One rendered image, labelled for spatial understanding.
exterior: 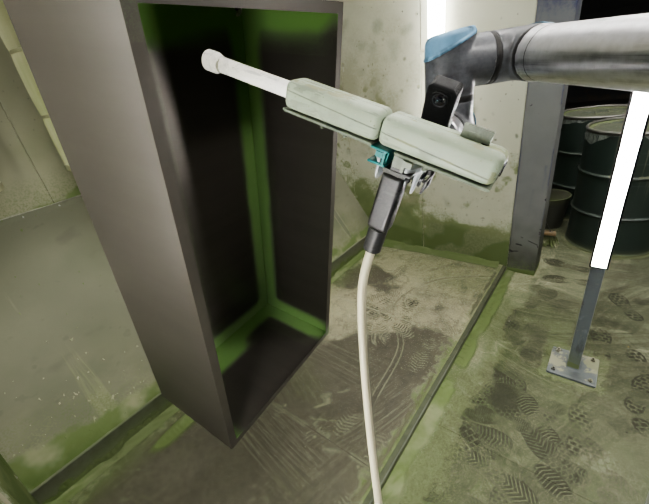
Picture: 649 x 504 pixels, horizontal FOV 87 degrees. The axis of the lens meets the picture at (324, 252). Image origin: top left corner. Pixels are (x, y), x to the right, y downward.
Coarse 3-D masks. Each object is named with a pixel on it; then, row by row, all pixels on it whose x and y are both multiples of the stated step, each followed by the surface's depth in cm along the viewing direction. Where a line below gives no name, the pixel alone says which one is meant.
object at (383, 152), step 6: (378, 144) 46; (378, 150) 46; (384, 150) 45; (390, 150) 45; (396, 150) 48; (372, 156) 48; (378, 156) 46; (384, 156) 45; (390, 156) 47; (372, 162) 47; (378, 162) 47; (384, 162) 46; (390, 162) 48
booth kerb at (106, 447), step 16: (352, 256) 292; (160, 400) 176; (144, 416) 171; (112, 432) 160; (128, 432) 166; (96, 448) 155; (112, 448) 161; (80, 464) 151; (96, 464) 156; (48, 480) 143; (64, 480) 147; (48, 496) 144
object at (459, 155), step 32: (224, 64) 54; (288, 96) 49; (320, 96) 46; (352, 96) 47; (352, 128) 46; (384, 128) 44; (416, 128) 42; (448, 128) 43; (480, 128) 40; (416, 160) 44; (448, 160) 41; (480, 160) 39; (384, 192) 49; (384, 224) 51
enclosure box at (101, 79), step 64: (64, 0) 51; (128, 0) 46; (192, 0) 54; (256, 0) 64; (320, 0) 79; (64, 64) 59; (128, 64) 50; (192, 64) 95; (256, 64) 109; (320, 64) 97; (64, 128) 70; (128, 128) 58; (192, 128) 101; (256, 128) 121; (320, 128) 107; (128, 192) 68; (192, 192) 109; (256, 192) 135; (320, 192) 119; (128, 256) 83; (192, 256) 71; (256, 256) 148; (320, 256) 134; (192, 320) 81; (256, 320) 159; (320, 320) 152; (192, 384) 102; (256, 384) 131
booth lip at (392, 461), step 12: (492, 288) 233; (480, 312) 214; (468, 324) 205; (456, 348) 190; (444, 372) 177; (432, 396) 166; (420, 408) 161; (420, 420) 158; (408, 432) 151; (396, 456) 143; (384, 468) 139; (384, 480) 136; (372, 492) 132
